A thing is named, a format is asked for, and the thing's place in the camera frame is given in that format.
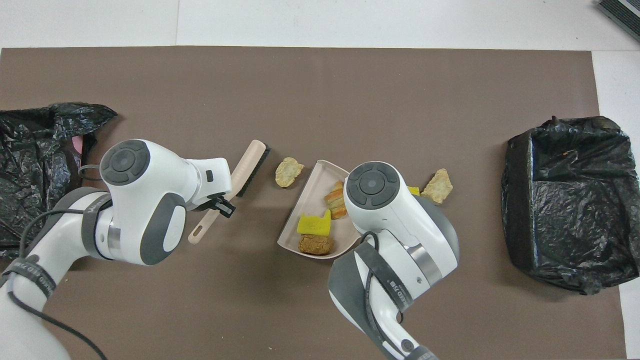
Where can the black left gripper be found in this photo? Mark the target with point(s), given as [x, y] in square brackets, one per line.
[207, 202]

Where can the beige hand brush black bristles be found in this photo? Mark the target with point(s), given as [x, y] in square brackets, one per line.
[247, 167]

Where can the pale crusty bread chunk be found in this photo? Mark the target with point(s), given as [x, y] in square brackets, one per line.
[288, 171]

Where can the beige plastic dustpan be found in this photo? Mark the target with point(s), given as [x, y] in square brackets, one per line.
[312, 200]

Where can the notched yellow sponge block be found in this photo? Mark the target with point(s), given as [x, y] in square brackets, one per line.
[314, 226]

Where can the brown bread roll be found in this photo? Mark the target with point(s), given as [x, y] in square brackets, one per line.
[315, 244]

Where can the orange ridged bread piece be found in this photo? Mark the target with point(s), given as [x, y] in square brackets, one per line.
[336, 202]

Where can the yellow sponge piece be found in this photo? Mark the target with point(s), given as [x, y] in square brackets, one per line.
[414, 190]

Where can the beige rough bread chunk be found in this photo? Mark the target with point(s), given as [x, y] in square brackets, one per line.
[439, 186]

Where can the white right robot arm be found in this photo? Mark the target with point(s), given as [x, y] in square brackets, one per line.
[400, 240]

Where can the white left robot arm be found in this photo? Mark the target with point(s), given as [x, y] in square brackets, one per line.
[140, 200]

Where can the black bag bin pink inside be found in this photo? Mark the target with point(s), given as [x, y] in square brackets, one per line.
[30, 150]

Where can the black bag lined bin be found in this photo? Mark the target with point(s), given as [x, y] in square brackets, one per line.
[550, 240]

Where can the brown table mat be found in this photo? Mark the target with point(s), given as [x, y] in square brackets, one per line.
[300, 80]

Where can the dark ribbed grille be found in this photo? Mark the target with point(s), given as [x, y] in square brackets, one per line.
[622, 12]

